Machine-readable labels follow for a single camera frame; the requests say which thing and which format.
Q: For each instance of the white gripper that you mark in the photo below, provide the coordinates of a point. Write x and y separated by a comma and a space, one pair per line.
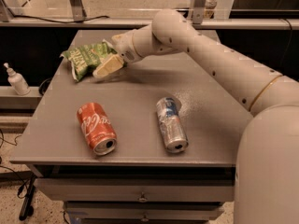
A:
126, 48

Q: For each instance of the green jalapeno chip bag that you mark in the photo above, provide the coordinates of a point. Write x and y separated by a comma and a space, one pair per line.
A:
86, 58

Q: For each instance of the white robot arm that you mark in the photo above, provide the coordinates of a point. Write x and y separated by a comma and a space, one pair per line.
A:
267, 162

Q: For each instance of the red Coca-Cola can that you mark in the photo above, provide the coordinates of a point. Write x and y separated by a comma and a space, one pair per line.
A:
97, 128

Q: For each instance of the grey drawer cabinet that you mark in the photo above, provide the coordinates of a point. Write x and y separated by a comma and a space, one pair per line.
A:
139, 182

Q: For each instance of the white pump bottle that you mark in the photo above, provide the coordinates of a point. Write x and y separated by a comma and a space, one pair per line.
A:
17, 81

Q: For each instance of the silver blue energy drink can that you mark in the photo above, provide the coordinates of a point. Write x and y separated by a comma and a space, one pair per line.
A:
175, 139

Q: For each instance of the black stand on floor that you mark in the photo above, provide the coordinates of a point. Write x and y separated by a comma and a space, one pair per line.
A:
27, 209

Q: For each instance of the metal frame post left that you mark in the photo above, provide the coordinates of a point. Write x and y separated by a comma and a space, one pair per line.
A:
78, 10

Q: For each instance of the metal frame post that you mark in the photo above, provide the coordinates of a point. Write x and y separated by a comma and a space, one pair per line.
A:
78, 10
198, 11

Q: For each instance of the metal frame post right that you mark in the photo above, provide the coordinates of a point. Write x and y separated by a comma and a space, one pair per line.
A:
198, 11

